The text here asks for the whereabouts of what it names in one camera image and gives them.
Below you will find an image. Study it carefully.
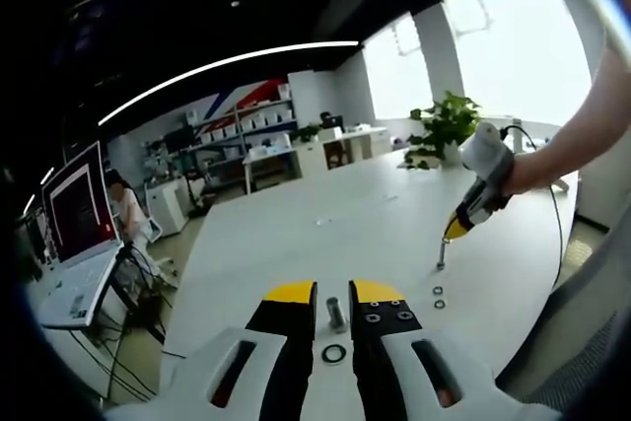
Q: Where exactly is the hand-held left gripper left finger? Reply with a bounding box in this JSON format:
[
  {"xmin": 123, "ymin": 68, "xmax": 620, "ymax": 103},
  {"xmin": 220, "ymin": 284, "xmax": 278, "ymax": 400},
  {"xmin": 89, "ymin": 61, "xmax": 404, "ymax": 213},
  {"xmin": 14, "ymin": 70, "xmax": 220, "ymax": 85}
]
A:
[{"xmin": 105, "ymin": 280, "xmax": 318, "ymax": 421}]

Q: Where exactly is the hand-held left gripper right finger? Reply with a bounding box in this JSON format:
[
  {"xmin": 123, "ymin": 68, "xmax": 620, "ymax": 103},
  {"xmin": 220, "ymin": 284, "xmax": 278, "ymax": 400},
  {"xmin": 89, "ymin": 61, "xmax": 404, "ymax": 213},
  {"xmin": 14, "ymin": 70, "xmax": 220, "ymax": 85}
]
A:
[{"xmin": 348, "ymin": 279, "xmax": 563, "ymax": 421}]

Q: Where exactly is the black rubber ring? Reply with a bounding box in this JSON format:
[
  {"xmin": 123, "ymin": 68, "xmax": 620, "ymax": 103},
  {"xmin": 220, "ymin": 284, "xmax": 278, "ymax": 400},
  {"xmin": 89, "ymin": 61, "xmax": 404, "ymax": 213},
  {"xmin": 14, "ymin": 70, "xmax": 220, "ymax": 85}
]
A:
[{"xmin": 321, "ymin": 343, "xmax": 348, "ymax": 365}]

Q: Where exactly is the small metal threaded stud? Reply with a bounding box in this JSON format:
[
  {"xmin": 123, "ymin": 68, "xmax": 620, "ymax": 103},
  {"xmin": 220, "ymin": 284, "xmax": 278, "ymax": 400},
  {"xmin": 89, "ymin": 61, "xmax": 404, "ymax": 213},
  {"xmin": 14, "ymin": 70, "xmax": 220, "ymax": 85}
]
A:
[{"xmin": 435, "ymin": 238, "xmax": 451, "ymax": 272}]

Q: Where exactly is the large metal threaded stud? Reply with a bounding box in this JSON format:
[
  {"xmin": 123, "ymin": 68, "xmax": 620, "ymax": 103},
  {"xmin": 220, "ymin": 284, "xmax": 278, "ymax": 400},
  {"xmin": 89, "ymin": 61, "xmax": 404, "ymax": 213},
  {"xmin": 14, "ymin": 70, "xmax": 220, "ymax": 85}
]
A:
[{"xmin": 324, "ymin": 296, "xmax": 348, "ymax": 333}]

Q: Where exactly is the potted green plant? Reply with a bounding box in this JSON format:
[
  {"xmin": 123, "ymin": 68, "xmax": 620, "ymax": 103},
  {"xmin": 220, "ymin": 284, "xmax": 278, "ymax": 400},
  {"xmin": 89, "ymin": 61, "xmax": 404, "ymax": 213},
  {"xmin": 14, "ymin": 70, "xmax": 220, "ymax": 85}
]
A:
[{"xmin": 404, "ymin": 90, "xmax": 487, "ymax": 171}]

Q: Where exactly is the person's grey clothing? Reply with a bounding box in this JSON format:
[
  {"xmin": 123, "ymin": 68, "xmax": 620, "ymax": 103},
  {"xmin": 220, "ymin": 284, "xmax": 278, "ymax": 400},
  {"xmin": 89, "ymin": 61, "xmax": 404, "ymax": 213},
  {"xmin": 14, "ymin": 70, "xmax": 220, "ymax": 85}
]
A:
[{"xmin": 495, "ymin": 223, "xmax": 631, "ymax": 421}]

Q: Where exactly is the white office chair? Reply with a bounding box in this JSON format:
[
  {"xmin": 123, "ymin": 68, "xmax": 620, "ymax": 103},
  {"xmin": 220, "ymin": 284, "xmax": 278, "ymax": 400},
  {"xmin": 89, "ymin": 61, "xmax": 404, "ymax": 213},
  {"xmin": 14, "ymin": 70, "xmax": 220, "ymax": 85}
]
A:
[{"xmin": 140, "ymin": 211, "xmax": 178, "ymax": 284}]

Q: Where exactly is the white cabinet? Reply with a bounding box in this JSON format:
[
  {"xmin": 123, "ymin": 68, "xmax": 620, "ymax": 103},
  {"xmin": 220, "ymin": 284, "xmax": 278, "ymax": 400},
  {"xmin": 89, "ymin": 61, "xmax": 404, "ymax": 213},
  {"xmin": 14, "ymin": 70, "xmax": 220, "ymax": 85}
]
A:
[{"xmin": 147, "ymin": 178, "xmax": 191, "ymax": 238}]

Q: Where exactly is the small green plant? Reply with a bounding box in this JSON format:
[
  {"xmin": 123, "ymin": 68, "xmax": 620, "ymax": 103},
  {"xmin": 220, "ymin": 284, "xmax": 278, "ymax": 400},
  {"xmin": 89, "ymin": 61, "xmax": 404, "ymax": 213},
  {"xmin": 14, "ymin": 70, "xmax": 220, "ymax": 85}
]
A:
[{"xmin": 290, "ymin": 123, "xmax": 321, "ymax": 144}]

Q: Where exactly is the long ceiling light strip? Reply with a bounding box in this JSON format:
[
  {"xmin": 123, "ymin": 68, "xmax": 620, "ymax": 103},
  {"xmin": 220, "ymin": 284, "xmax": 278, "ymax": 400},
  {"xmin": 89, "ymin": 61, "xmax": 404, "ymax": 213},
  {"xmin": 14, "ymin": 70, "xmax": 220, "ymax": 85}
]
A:
[{"xmin": 97, "ymin": 39, "xmax": 360, "ymax": 127}]

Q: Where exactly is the metal storage shelf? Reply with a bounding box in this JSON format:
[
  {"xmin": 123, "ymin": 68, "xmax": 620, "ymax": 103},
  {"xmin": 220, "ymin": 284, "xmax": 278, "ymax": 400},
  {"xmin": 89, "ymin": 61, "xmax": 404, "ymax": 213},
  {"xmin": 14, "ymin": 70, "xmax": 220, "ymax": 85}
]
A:
[{"xmin": 186, "ymin": 85, "xmax": 300, "ymax": 180}]

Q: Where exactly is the black-legged standing desk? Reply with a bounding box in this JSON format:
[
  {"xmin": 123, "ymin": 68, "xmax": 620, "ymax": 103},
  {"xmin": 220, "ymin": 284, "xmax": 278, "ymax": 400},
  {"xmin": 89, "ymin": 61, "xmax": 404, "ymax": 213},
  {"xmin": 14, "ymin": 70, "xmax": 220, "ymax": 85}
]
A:
[{"xmin": 41, "ymin": 243, "xmax": 172, "ymax": 402}]

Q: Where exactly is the row of white storage bins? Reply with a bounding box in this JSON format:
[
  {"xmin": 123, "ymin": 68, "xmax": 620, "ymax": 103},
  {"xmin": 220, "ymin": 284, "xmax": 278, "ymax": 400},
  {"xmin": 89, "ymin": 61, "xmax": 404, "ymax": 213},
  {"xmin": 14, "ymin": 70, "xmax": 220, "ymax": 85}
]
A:
[{"xmin": 199, "ymin": 112, "xmax": 295, "ymax": 144}]

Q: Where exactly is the black cable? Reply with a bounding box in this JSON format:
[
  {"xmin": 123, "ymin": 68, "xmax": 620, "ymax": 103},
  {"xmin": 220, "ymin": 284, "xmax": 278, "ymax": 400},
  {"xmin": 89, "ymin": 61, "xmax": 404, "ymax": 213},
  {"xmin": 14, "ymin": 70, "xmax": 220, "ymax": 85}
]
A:
[{"xmin": 498, "ymin": 124, "xmax": 564, "ymax": 292}]

